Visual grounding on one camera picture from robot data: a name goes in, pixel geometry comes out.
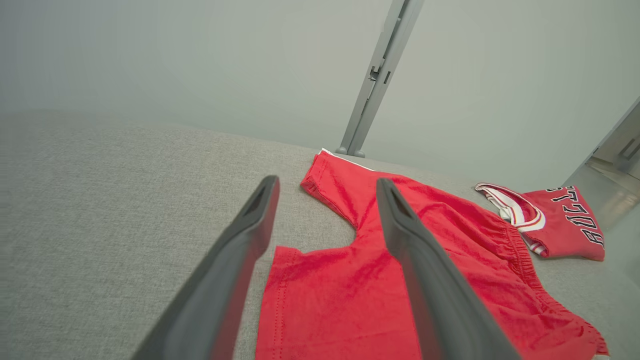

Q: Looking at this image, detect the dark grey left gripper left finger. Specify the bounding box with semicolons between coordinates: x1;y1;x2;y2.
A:
131;175;281;360

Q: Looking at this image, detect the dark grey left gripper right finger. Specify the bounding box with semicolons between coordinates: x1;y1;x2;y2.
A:
375;177;522;360

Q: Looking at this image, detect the red basketball shorts white band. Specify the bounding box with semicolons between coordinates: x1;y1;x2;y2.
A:
255;148;611;360

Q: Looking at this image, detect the red Bulls basketball jersey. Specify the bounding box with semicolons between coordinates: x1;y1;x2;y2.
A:
474;182;607;262

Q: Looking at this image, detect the grey partition end frame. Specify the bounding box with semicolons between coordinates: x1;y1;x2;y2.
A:
564;97;640;188

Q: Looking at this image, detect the grey double partition post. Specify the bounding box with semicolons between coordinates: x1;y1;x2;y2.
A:
335;0;426;159

